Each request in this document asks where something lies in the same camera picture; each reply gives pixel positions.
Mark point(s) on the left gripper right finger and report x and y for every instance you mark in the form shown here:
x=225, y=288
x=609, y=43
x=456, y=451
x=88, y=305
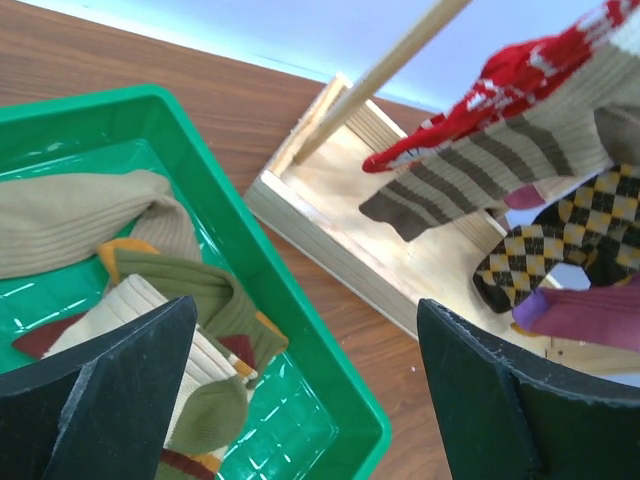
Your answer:
x=506, y=413

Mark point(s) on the tan sock in tray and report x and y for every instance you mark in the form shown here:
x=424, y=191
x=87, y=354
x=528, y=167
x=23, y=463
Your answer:
x=53, y=221

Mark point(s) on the wooden hanger stand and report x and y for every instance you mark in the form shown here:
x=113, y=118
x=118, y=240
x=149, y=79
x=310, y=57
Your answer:
x=310, y=193

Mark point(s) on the green plastic tray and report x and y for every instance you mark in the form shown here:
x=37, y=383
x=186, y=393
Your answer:
x=312, y=416

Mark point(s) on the brown striped sock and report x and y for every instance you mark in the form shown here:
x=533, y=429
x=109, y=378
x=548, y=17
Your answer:
x=570, y=134

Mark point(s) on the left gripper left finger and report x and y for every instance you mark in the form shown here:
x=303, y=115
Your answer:
x=101, y=409

